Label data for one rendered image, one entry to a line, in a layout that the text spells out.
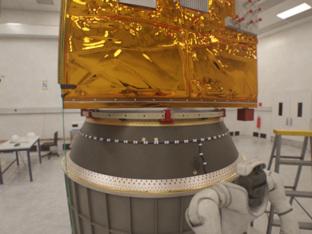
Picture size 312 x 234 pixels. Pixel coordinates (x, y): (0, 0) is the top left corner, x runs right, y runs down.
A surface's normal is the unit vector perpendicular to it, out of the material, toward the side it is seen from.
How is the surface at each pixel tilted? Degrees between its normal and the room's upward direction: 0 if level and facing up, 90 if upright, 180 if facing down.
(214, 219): 63
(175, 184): 43
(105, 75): 97
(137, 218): 90
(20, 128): 90
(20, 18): 90
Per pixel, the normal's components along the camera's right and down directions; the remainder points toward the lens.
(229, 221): -0.80, 0.15
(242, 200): -0.51, 0.00
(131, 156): -0.14, -0.40
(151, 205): 0.00, 0.07
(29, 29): 0.36, 0.07
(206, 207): 0.27, -0.66
